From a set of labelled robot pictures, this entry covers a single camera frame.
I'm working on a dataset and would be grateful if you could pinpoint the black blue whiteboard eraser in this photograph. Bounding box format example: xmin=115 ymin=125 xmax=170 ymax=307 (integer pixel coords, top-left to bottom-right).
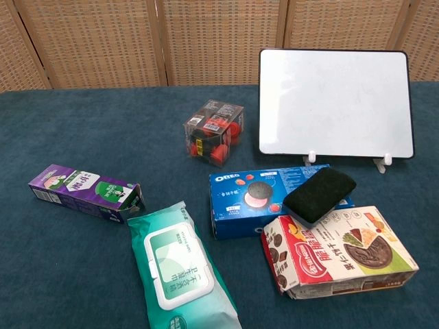
xmin=281 ymin=167 xmax=357 ymax=230

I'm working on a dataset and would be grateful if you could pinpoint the white magnetic whiteboard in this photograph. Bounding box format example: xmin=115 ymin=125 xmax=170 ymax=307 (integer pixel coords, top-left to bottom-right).
xmin=257 ymin=48 xmax=416 ymax=159

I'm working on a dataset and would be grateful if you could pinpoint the clear box with red caps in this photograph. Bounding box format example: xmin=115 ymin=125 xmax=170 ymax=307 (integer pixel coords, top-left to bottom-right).
xmin=182 ymin=99 xmax=246 ymax=168

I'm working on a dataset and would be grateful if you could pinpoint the blue Oreo cookie box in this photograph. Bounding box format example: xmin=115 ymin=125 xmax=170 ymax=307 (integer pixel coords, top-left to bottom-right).
xmin=209 ymin=164 xmax=354 ymax=241

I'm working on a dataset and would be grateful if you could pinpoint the green wet wipes pack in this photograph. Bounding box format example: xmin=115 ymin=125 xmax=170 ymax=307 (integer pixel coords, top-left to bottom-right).
xmin=126 ymin=201 xmax=243 ymax=329

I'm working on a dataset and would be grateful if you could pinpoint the purple toothpaste box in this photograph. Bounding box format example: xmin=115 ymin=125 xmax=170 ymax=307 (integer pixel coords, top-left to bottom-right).
xmin=27 ymin=163 xmax=147 ymax=225

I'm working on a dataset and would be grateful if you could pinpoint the red white wafer biscuit box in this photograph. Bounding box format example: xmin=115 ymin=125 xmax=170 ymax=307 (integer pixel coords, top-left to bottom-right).
xmin=260 ymin=205 xmax=420 ymax=301

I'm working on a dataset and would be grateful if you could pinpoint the teal table cloth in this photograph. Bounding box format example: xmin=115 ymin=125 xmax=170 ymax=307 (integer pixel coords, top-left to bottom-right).
xmin=0 ymin=80 xmax=439 ymax=329

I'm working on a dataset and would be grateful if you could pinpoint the woven bamboo folding screen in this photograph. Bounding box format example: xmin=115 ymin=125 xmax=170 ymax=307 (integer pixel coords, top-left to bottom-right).
xmin=0 ymin=0 xmax=439 ymax=93

